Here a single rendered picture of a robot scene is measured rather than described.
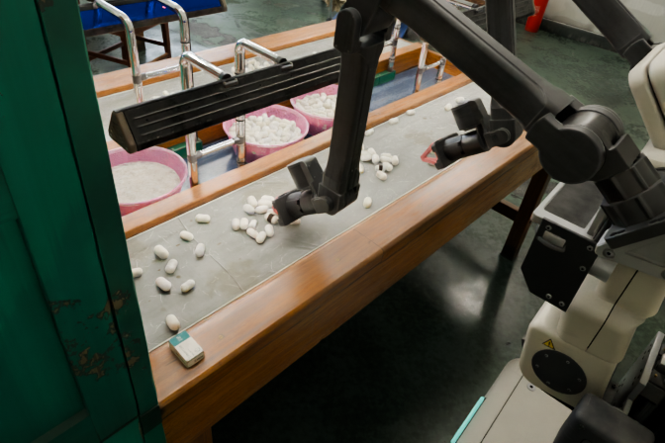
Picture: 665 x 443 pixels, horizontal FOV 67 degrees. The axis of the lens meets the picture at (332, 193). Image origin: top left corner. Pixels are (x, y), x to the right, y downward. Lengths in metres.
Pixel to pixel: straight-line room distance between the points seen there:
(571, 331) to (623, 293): 0.12
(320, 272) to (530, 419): 0.79
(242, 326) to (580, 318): 0.62
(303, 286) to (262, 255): 0.15
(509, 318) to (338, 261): 1.21
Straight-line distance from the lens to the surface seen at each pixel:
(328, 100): 1.83
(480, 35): 0.76
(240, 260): 1.15
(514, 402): 1.62
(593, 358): 1.08
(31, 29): 0.46
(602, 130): 0.72
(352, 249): 1.16
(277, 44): 2.23
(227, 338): 0.98
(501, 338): 2.13
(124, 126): 0.95
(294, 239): 1.20
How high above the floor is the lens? 1.55
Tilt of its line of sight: 37 degrees down
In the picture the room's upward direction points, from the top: 7 degrees clockwise
